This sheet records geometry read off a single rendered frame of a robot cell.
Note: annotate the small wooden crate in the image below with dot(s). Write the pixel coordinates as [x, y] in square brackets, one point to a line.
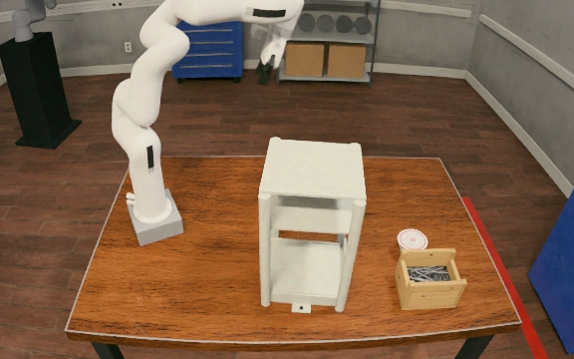
[443, 293]

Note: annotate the white shelving unit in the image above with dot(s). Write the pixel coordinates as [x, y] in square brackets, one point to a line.
[308, 272]

